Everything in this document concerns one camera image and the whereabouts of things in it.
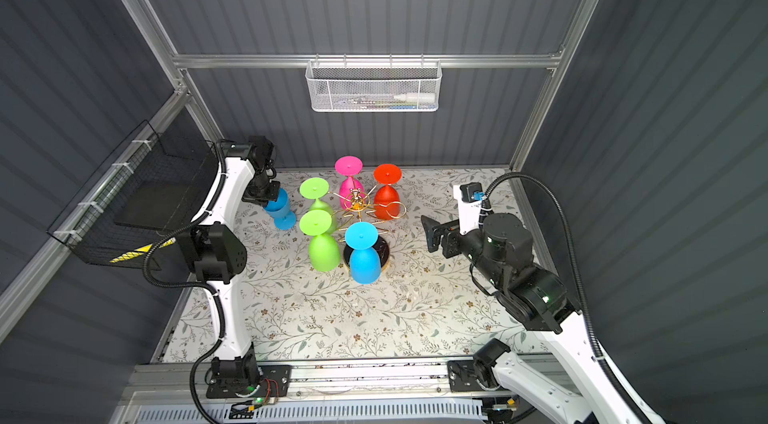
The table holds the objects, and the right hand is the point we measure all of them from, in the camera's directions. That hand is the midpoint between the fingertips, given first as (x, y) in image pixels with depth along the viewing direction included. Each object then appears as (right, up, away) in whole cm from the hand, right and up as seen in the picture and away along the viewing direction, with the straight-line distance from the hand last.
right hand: (446, 215), depth 62 cm
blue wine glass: (-45, 0, +25) cm, 51 cm away
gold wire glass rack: (-20, +1, +12) cm, 23 cm away
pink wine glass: (-23, +13, +19) cm, 32 cm away
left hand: (-51, +2, +29) cm, 59 cm away
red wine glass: (-13, +3, +21) cm, 25 cm away
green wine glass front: (-28, -10, +12) cm, 32 cm away
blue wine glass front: (-18, -12, +8) cm, 23 cm away
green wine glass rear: (-30, +6, +14) cm, 34 cm away
